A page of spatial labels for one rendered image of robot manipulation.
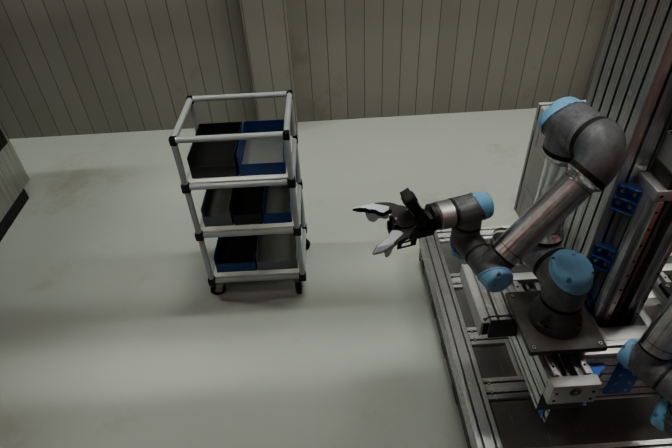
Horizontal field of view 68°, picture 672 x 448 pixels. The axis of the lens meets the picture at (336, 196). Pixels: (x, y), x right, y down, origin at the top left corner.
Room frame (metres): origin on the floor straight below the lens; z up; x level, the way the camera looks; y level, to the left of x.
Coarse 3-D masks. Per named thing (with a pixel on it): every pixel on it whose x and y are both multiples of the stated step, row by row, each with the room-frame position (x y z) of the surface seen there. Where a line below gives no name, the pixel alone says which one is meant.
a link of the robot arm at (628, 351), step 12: (660, 312) 0.75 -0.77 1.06; (660, 324) 0.73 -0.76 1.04; (648, 336) 0.73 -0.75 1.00; (660, 336) 0.71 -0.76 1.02; (624, 348) 0.74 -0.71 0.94; (636, 348) 0.73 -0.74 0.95; (648, 348) 0.71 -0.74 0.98; (660, 348) 0.70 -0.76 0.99; (624, 360) 0.72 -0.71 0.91; (636, 360) 0.71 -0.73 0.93; (648, 360) 0.69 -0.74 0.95; (660, 360) 0.69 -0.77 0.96; (636, 372) 0.69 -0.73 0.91; (648, 372) 0.68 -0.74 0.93; (660, 372) 0.67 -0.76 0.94; (648, 384) 0.66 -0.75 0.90
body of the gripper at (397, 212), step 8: (400, 208) 0.97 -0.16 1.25; (408, 208) 0.97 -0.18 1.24; (432, 208) 0.96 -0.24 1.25; (392, 216) 0.95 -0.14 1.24; (400, 216) 0.94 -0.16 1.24; (408, 216) 0.94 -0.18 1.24; (432, 216) 0.96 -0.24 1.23; (392, 224) 0.96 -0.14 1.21; (400, 224) 0.92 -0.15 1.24; (408, 224) 0.92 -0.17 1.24; (416, 224) 0.92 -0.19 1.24; (424, 224) 0.94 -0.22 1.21; (432, 224) 0.95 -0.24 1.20; (440, 224) 0.93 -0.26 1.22; (416, 232) 0.92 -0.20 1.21; (424, 232) 0.95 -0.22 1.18; (432, 232) 0.95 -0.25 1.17; (408, 240) 0.92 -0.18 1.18; (416, 240) 0.92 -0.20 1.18; (400, 248) 0.91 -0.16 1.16
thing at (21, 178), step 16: (0, 128) 2.80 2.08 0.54; (0, 144) 2.72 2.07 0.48; (0, 160) 2.65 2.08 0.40; (16, 160) 2.79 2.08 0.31; (0, 176) 2.58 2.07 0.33; (16, 176) 2.72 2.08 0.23; (0, 192) 2.51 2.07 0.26; (16, 192) 2.64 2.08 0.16; (0, 208) 2.44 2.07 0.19; (16, 208) 2.62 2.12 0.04; (0, 224) 2.42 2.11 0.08; (0, 240) 2.35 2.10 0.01
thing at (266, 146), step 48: (192, 96) 2.17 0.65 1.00; (240, 96) 2.16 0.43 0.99; (288, 96) 2.12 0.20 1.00; (192, 144) 1.95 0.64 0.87; (240, 144) 1.95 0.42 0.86; (288, 144) 1.79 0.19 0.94; (240, 192) 2.03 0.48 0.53; (288, 192) 2.04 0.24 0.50; (240, 240) 2.04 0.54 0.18; (288, 240) 2.01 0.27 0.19
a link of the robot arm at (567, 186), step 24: (600, 120) 0.99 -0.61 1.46; (576, 144) 0.97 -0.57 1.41; (600, 144) 0.93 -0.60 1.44; (624, 144) 0.94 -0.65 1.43; (576, 168) 0.92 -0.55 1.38; (600, 168) 0.90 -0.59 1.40; (552, 192) 0.91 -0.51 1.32; (576, 192) 0.89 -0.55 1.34; (528, 216) 0.90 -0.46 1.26; (552, 216) 0.87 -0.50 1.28; (504, 240) 0.88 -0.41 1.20; (528, 240) 0.86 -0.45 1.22; (480, 264) 0.86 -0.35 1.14; (504, 264) 0.84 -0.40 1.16; (504, 288) 0.82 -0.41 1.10
